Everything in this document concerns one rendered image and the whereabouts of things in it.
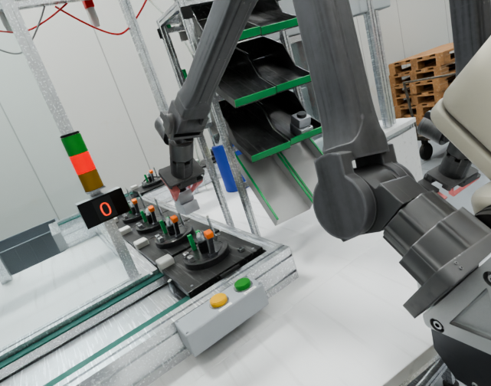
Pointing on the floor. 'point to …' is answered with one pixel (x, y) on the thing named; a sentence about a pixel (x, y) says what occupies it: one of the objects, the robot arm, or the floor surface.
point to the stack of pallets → (435, 86)
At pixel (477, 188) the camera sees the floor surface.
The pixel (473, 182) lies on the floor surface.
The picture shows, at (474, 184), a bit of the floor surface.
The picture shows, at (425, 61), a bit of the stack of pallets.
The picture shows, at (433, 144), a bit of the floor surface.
